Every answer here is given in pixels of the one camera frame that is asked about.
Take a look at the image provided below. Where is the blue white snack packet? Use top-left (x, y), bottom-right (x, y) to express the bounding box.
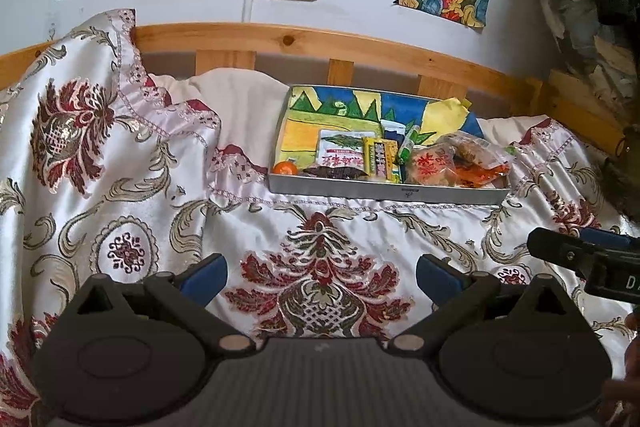
top-left (381, 119), bottom-right (408, 142)

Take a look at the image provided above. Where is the orange snack packet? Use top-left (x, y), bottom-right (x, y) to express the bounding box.
top-left (452, 159), bottom-right (511, 189)

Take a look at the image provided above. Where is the white red snack packet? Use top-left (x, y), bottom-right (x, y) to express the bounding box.
top-left (316, 129), bottom-right (369, 170)

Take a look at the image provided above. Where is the patterned hanging cloth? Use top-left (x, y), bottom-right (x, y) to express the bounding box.
top-left (522, 0), bottom-right (640, 128)

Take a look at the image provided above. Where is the grey metal box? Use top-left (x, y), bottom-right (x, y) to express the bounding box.
top-left (267, 84), bottom-right (512, 206)

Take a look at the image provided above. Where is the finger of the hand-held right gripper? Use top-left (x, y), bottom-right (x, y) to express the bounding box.
top-left (528, 227), bottom-right (591, 280)
top-left (580, 228), bottom-right (640, 252)

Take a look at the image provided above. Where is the painted paper box liner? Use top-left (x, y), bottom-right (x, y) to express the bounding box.
top-left (272, 86), bottom-right (485, 175)

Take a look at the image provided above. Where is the cream pillow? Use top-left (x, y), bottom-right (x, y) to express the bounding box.
top-left (147, 68), bottom-right (543, 160)

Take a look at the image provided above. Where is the dark snack packet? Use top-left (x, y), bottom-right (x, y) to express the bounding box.
top-left (299, 163), bottom-right (372, 181)

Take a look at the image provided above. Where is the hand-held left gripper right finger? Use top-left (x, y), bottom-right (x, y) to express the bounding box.
top-left (387, 253), bottom-right (583, 355)

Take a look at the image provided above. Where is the green white candy stick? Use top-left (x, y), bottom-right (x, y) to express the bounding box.
top-left (396, 123), bottom-right (422, 164)

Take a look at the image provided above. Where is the yellow snack packet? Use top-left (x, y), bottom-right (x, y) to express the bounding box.
top-left (361, 137), bottom-right (404, 182)

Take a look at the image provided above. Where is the person's right hand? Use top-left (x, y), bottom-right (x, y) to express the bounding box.
top-left (601, 311), bottom-right (640, 427)

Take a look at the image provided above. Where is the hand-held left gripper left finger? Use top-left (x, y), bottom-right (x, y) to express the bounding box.
top-left (57, 253), bottom-right (256, 355)

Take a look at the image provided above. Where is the wooden bed rail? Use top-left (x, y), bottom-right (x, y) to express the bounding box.
top-left (0, 23), bottom-right (628, 155)

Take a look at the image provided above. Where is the red print snack packet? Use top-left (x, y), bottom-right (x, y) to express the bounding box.
top-left (406, 144), bottom-right (458, 186)

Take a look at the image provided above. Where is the floral satin blanket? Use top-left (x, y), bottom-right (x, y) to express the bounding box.
top-left (0, 9), bottom-right (640, 427)

